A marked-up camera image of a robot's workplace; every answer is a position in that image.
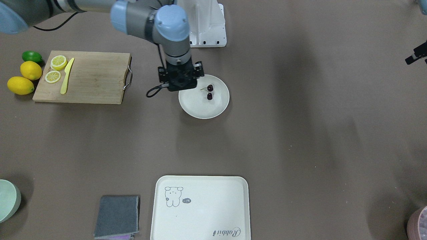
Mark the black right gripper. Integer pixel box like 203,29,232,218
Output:
158,61,204,92

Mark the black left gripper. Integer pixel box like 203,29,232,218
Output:
405,41,427,65

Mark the dark red cherry pair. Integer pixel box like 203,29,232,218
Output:
200,84,214,101

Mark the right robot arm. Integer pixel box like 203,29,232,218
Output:
0,0,204,92

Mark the cream rectangular tray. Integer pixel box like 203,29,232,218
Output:
150,176,251,240

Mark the round beige plate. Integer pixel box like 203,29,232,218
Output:
178,74,230,119

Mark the bamboo cutting board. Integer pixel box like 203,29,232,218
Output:
33,50,132,104

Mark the yellow plastic knife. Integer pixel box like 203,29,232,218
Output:
60,58,75,94

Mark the lemon slice inner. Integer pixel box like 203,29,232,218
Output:
50,55,68,71

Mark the lemon slice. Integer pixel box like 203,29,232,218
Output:
44,70,62,83
50,55,68,71

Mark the lemon slice outer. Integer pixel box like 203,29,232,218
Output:
44,70,62,83

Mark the grey folded cloth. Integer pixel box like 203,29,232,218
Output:
94,195,140,240

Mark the yellow lemon middle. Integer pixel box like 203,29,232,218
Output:
20,61,42,81

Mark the green lime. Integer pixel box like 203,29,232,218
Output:
21,51,44,64

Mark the yellow lemon near scoop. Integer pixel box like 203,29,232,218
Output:
7,76,35,95

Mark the pink bowl of ice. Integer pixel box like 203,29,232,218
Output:
407,206,427,240

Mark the mint green bowl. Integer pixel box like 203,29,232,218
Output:
0,179,21,223

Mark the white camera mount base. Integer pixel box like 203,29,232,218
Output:
176,0,227,48

